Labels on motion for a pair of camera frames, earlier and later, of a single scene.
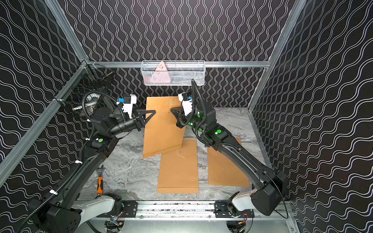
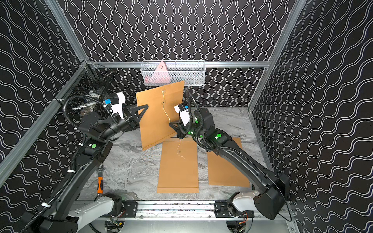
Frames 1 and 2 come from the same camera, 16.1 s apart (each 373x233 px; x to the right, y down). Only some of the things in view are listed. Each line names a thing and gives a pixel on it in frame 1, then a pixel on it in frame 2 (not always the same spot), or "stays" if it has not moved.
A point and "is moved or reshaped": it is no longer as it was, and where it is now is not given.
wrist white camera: [128, 102] to [116, 103]
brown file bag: [161, 134] is moved or reshaped
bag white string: [171, 105] to [163, 107]
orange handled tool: [100, 186] stays
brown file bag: [221, 172] stays
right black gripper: [178, 110] to [179, 125]
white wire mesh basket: [172, 73] stays
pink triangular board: [160, 75] stays
